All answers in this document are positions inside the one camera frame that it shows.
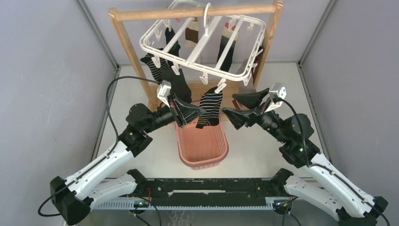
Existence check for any plain black sock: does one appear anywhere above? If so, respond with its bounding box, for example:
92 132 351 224
160 68 192 103

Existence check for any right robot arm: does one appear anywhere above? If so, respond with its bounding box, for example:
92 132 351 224
223 86 388 226

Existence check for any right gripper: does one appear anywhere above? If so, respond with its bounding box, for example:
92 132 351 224
221 88 288 143

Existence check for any wooden hanging rack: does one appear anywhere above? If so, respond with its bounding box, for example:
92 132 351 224
108 0 283 110

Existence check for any white plastic clip hanger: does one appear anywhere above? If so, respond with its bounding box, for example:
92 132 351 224
139 0 266 92

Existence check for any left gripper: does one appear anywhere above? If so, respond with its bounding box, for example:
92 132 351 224
143 93 206 134

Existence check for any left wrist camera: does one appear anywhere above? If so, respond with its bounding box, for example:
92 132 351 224
157 80 171 107

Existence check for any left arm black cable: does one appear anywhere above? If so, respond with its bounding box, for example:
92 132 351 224
38 76 160 218

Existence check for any navy dark sock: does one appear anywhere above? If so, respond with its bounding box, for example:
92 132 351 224
164 27 182 66

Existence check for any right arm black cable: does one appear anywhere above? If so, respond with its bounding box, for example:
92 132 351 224
274 97 391 226

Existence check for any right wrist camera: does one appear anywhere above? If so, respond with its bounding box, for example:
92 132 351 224
265 83 287 112

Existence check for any pink plastic basket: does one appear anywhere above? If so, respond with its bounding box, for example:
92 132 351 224
174 119 229 170

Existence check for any black red cuff sock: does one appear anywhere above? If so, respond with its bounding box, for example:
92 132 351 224
216 22 240 72

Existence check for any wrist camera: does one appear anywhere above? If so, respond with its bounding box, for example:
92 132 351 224
265 83 287 112
157 80 171 107

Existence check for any black white striped sock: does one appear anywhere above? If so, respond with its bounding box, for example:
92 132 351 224
196 86 223 129

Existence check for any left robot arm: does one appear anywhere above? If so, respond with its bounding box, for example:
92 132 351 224
50 95 206 226

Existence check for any black mounting rail base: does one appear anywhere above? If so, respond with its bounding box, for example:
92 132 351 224
96 178 290 210

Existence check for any brown beige striped sock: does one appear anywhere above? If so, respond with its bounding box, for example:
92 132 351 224
185 17 199 48

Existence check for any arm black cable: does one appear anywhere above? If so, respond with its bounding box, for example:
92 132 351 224
274 97 391 226
38 76 160 218

